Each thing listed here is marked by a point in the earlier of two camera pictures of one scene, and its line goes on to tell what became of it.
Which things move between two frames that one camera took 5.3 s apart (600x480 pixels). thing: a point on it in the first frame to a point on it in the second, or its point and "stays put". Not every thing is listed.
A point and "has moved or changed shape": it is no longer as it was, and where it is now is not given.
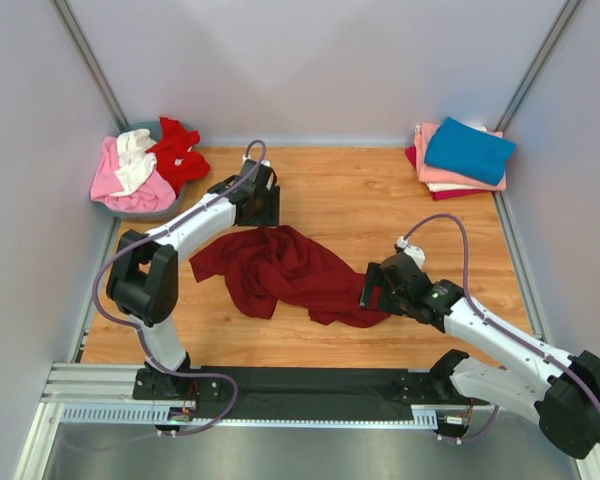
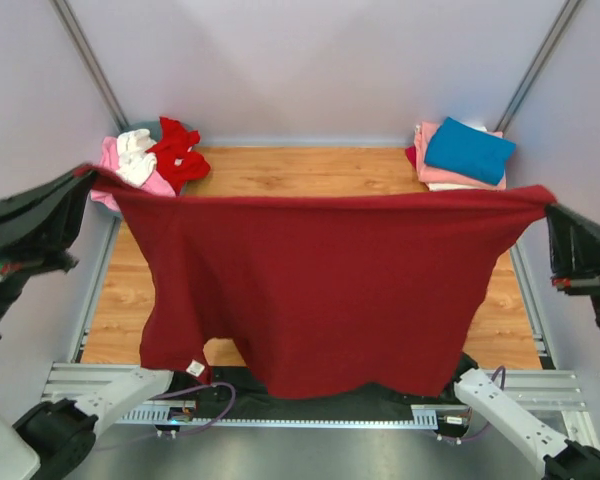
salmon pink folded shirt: [432, 174] stays put
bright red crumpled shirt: [175, 154] stays put
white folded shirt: [445, 187] stays put
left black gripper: [271, 216] to [35, 226]
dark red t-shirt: [284, 268] has moved or changed shape
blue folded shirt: [469, 151] stays put
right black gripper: [374, 278] to [581, 250]
